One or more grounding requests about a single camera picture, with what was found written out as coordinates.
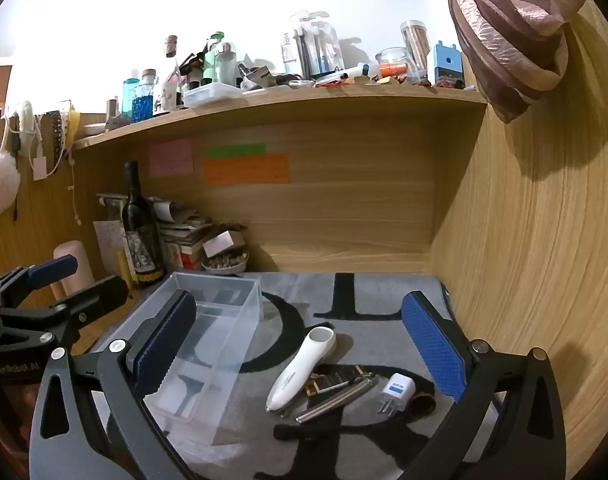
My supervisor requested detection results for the white plug charger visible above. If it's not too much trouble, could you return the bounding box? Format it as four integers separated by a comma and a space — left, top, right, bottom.
378, 373, 416, 417

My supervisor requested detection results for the clear plastic storage box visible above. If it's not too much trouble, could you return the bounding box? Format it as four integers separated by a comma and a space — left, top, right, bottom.
101, 271, 263, 424

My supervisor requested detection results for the black gold lighter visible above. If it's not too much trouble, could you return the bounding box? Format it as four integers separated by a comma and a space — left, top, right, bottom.
304, 365, 374, 398

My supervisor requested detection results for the silver metal tube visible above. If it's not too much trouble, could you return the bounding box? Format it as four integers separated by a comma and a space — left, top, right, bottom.
294, 375, 377, 425

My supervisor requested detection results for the white handheld massager device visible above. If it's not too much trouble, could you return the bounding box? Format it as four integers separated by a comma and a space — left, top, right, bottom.
265, 326, 336, 412

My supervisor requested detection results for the pink cylindrical mug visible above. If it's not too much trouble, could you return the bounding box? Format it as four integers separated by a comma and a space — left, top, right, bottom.
50, 240, 95, 300

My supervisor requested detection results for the yellow tube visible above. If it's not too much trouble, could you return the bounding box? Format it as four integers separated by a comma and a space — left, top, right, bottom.
115, 248, 134, 290

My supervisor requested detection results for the handwritten paper note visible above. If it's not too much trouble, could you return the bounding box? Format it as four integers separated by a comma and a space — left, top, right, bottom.
92, 220, 126, 275

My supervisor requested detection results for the dark wine bottle elephant label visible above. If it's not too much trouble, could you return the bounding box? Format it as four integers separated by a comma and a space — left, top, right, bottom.
122, 162, 166, 288

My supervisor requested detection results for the stack of books and papers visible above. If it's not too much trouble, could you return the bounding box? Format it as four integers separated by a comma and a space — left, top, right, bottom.
152, 200, 214, 271

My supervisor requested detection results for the white card box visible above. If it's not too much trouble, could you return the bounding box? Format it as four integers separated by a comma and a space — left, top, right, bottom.
203, 231, 246, 258

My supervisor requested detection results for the white bowl of stones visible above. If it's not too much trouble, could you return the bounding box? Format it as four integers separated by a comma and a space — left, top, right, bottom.
202, 252, 249, 275

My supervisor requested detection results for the pink sticky note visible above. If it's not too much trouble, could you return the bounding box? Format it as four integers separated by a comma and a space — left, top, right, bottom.
149, 139, 193, 178

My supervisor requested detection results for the grey mat with black letters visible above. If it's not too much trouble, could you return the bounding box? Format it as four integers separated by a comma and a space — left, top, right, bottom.
149, 272, 452, 479

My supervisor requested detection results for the blue glass bottle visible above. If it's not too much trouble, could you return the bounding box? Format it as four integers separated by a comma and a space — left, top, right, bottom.
132, 68, 156, 122

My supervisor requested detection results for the green sticky note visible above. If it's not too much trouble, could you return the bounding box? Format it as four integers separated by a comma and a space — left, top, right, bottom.
205, 143, 267, 159

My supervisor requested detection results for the orange sticky note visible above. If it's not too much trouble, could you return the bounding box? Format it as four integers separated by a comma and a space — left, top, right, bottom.
203, 154, 290, 185

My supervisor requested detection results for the white plastic tray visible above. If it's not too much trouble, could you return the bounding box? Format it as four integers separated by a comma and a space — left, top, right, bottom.
182, 82, 243, 108

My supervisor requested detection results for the wooden shelf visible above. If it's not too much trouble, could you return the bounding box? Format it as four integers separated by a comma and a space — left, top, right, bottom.
74, 84, 486, 150

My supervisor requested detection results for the blue box on shelf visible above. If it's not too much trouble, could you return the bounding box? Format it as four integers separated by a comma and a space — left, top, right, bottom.
433, 41, 464, 89

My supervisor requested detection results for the clear jar with sticks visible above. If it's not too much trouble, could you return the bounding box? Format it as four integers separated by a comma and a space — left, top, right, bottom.
400, 20, 431, 80

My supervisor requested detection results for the pink plastic bag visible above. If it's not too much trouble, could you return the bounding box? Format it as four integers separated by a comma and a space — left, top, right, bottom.
448, 0, 586, 124

